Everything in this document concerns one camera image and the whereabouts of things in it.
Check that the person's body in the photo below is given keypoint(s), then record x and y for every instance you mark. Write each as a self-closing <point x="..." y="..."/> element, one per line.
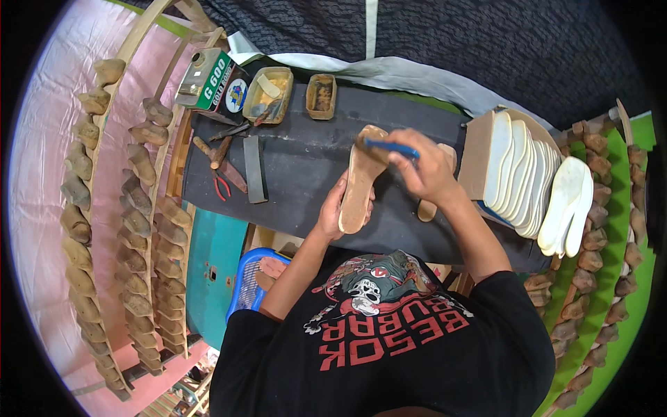
<point x="396" y="359"/>

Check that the tan shoe sole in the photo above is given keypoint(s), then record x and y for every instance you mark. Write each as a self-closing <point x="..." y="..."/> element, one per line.
<point x="427" y="211"/>
<point x="360" y="177"/>

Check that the person's right hand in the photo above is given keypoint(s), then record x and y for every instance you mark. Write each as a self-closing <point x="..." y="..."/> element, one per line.
<point x="427" y="169"/>

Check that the dark patterned curtain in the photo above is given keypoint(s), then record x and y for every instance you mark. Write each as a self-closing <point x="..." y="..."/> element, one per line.
<point x="469" y="36"/>

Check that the person's left hand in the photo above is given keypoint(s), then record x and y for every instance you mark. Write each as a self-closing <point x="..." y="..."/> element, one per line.
<point x="328" y="216"/>

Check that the rack of wooden shoe lasts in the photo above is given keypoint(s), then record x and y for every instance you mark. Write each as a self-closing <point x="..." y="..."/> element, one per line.
<point x="594" y="250"/>
<point x="83" y="234"/>
<point x="151" y="250"/>

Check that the green and white glue can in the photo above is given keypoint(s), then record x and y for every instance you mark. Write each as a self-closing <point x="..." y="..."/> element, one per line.
<point x="206" y="78"/>

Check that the brown rectangular tray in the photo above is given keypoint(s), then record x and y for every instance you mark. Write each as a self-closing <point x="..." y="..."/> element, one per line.
<point x="321" y="96"/>

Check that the person's right fingers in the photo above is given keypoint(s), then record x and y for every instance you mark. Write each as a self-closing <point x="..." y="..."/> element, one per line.
<point x="402" y="164"/>

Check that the cardboard box of white insoles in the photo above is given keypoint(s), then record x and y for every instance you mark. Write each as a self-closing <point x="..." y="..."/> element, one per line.
<point x="513" y="167"/>

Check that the black work mat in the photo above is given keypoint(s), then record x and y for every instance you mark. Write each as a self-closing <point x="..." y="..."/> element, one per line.
<point x="307" y="167"/>

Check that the loose stack of white insoles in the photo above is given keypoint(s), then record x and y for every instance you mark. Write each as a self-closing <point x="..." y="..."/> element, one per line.
<point x="568" y="203"/>

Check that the teal cabinet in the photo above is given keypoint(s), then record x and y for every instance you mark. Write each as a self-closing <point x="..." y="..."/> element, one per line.
<point x="216" y="260"/>

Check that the black sharpening stone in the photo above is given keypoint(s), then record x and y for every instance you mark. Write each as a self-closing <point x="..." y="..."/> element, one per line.
<point x="255" y="169"/>

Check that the yellow glue tray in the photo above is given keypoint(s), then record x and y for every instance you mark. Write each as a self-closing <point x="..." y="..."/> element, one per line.
<point x="271" y="94"/>

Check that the blue plastic basket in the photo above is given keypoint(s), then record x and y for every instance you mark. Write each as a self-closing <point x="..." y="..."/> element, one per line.
<point x="245" y="289"/>

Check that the dark metal awl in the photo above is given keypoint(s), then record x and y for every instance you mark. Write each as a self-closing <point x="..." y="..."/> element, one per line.
<point x="229" y="131"/>

